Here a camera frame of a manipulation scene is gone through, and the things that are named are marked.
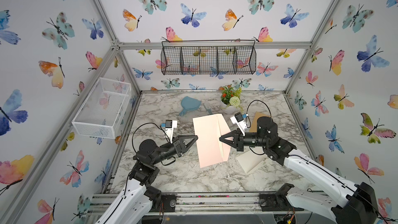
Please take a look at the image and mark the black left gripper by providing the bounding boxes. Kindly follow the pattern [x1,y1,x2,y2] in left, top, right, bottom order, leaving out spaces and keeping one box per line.
[150,136,196,168]

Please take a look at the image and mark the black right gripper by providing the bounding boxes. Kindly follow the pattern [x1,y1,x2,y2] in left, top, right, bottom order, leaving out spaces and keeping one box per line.
[220,129,271,154]

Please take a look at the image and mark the kraft brown envelope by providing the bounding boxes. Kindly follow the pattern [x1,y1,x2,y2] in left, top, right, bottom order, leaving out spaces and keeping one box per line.
[249,112,269,132]

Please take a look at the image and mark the pink envelope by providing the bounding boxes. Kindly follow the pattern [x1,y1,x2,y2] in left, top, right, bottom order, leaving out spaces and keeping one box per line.
[192,114,231,168]

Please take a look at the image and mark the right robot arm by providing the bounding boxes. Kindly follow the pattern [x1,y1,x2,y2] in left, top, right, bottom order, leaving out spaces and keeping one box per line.
[219,117,379,224]

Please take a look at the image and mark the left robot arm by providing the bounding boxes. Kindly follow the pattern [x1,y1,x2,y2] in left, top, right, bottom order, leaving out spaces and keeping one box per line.
[97,135,198,224]

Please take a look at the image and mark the cream white envelope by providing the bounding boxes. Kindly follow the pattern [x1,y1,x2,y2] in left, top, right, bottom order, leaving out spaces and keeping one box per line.
[236,147,268,175]

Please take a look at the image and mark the white pot with artificial plant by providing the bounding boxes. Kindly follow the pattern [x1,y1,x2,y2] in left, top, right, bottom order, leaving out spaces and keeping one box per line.
[219,85,244,114]

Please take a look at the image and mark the teal plastic dustpan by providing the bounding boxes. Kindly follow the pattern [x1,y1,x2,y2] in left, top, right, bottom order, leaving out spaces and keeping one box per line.
[179,96,202,116]

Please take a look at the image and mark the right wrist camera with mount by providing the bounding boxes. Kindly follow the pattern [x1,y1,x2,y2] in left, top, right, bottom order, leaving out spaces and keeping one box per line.
[230,113,248,136]

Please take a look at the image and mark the black left camera cable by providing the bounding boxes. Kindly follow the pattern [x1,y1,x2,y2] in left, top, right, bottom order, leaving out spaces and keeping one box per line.
[132,122,170,155]

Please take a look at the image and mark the black camera cable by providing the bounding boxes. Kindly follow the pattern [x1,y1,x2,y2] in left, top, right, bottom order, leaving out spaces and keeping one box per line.
[246,100,273,130]
[132,122,170,155]

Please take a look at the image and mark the black right camera cable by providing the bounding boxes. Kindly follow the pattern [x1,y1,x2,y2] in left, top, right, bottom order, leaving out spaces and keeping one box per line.
[246,100,273,130]

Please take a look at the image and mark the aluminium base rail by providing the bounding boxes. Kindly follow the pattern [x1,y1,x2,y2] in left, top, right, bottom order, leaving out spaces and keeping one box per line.
[90,192,346,224]

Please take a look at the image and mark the black wire wall basket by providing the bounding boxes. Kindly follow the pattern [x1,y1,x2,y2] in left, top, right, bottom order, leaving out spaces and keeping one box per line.
[158,39,257,76]

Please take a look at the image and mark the white mesh wall basket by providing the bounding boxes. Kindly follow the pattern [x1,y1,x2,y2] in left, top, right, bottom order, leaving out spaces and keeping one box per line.
[72,77,132,139]

